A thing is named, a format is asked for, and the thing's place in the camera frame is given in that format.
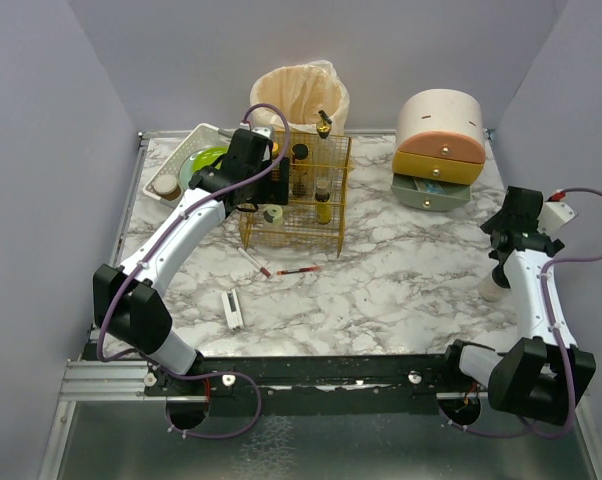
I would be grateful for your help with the white rectangular case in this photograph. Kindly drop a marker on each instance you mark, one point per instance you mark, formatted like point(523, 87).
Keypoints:
point(232, 310)

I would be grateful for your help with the clear shaker green lid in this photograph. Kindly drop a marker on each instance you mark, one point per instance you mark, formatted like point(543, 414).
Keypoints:
point(273, 215)

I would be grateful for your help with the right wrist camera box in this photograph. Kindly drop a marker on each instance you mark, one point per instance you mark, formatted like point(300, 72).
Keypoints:
point(555, 214)

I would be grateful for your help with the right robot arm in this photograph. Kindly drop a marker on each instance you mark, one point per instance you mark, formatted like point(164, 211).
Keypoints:
point(545, 374)

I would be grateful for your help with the green fried egg plate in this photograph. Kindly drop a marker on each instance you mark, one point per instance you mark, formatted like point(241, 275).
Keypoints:
point(206, 157)

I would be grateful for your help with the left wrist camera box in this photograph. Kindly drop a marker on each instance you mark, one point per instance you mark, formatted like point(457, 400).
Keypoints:
point(265, 131)

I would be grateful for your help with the gold wire rack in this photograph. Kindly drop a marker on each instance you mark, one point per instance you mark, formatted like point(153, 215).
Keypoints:
point(313, 218)

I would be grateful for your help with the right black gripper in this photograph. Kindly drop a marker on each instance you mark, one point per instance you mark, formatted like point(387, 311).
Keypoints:
point(497, 220)

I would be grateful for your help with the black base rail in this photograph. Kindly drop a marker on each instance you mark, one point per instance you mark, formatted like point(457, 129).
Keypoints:
point(316, 385)

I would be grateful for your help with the steel cream cup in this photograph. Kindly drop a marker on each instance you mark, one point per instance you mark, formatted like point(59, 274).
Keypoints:
point(167, 187)

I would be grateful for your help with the gold spice jar black cap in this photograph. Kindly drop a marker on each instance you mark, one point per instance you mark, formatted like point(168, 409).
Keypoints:
point(299, 180)

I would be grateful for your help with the red filled tube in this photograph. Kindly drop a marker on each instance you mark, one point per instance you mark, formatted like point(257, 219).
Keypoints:
point(298, 270)

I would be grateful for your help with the clear glass oil bottle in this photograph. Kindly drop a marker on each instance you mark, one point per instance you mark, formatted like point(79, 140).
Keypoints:
point(325, 156)

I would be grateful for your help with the white red marker pen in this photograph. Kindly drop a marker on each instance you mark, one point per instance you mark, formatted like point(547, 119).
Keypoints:
point(256, 264)

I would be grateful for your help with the white bottle black lid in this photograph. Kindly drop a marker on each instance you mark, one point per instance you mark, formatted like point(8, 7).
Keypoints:
point(494, 286)

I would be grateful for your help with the white plastic basket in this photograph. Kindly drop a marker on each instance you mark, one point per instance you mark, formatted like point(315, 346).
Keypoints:
point(203, 136)

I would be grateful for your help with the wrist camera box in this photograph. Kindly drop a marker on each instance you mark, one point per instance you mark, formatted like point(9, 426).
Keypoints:
point(265, 131)
point(555, 214)

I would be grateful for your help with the light blue flower plate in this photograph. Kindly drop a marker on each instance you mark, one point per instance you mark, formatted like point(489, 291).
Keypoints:
point(188, 168)

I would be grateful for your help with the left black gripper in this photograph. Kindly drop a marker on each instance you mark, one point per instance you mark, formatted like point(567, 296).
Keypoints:
point(281, 181)

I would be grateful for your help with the round drawer organizer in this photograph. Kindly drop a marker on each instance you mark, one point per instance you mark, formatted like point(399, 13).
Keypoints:
point(440, 150)

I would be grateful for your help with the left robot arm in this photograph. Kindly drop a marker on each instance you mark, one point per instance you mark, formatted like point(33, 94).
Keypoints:
point(128, 299)

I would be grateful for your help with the bin with plastic bag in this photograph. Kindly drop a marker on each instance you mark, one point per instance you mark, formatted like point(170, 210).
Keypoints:
point(301, 91)

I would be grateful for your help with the small yellow label bottle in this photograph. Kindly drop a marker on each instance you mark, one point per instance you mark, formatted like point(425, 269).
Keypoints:
point(323, 210)

